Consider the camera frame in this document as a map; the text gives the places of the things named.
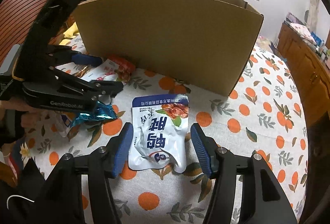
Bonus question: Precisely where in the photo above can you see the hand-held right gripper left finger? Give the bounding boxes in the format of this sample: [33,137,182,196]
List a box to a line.
[45,122,134,224]

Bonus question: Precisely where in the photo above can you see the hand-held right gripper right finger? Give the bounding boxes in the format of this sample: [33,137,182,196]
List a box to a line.
[190,123,298,224]

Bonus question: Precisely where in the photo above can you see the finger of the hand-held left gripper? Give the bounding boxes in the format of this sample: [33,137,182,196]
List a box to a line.
[49,66,124,98]
[46,45,104,68]

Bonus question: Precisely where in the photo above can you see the white brown striped snack packet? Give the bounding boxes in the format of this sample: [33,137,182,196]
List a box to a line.
[55,63,91,78]

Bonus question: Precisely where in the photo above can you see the red white snack packet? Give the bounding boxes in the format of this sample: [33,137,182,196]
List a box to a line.
[89,56,136,86]

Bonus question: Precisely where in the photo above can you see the teal foil snack packet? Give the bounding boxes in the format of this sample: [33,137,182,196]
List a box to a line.
[67,101,118,141]

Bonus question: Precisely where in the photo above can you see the white blue snack packet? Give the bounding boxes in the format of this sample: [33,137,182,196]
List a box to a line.
[128,94,190,173]

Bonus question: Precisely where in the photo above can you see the brown cardboard box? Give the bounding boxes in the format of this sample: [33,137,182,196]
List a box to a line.
[73,0,265,97]

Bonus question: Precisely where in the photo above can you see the person's left hand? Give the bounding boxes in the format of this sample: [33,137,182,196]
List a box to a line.
[0,100,39,117]

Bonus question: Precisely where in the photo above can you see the yellow plush toy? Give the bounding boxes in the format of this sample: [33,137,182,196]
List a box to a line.
[58,21,84,46]

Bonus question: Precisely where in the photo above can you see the orange fruit print blanket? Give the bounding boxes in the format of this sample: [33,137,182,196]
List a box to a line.
[19,41,310,224]

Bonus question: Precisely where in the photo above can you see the long wooden cabinet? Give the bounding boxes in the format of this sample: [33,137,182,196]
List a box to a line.
[277,21,330,101]

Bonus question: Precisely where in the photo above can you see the pink folded cloth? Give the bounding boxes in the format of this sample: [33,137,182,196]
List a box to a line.
[296,24,316,43]

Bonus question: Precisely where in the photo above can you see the blue small boxes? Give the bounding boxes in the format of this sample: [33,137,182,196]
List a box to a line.
[313,32,326,47]

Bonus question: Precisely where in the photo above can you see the purple plastic pack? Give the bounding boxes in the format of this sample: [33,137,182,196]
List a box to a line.
[286,13,305,25]

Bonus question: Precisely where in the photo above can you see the beige patterned curtain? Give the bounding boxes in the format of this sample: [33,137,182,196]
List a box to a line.
[304,0,322,33]

